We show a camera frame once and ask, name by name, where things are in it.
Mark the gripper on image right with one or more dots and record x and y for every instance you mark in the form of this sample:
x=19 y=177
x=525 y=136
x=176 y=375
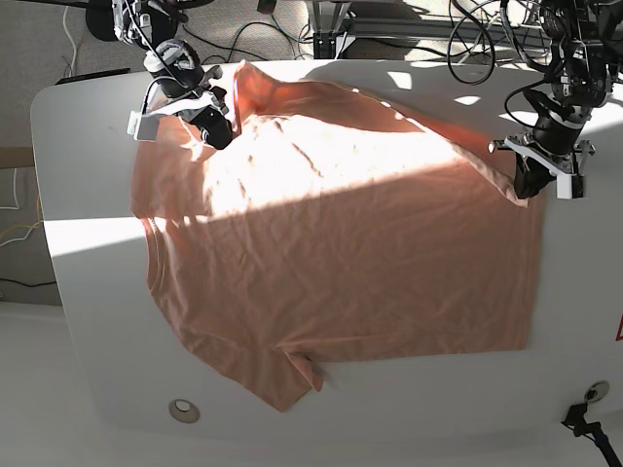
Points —
x=551 y=149

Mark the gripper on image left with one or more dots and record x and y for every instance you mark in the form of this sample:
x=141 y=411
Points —
x=180 y=86

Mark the peach pink T-shirt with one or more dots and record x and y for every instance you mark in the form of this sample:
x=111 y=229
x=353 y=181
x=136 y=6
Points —
x=334 y=228

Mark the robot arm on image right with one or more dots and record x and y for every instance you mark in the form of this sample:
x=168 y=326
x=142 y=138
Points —
x=585 y=65

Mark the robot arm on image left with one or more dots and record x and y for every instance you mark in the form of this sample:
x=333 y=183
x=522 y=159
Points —
x=151 y=25

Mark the black round stand base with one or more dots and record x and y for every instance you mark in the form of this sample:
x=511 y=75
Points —
x=100 y=21

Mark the round metal table grommet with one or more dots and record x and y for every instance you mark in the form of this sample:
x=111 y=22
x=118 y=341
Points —
x=184 y=411

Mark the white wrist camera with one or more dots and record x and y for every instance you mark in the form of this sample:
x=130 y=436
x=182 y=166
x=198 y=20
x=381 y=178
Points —
x=142 y=127
x=570 y=186

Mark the aluminium frame post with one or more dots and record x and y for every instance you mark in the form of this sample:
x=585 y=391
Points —
x=326 y=19

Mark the black cable clamp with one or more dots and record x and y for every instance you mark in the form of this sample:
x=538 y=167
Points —
x=575 y=421

